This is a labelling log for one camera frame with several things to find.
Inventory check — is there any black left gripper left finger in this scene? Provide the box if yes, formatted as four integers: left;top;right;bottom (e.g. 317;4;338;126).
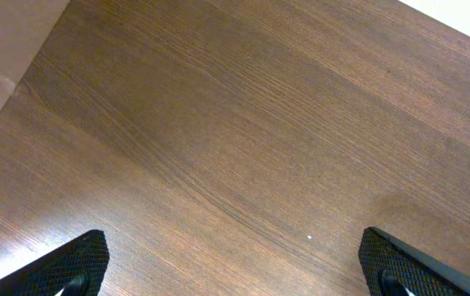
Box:
0;229;109;296

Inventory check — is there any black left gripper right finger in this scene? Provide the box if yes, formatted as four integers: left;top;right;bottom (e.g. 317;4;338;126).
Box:
358;227;470;296

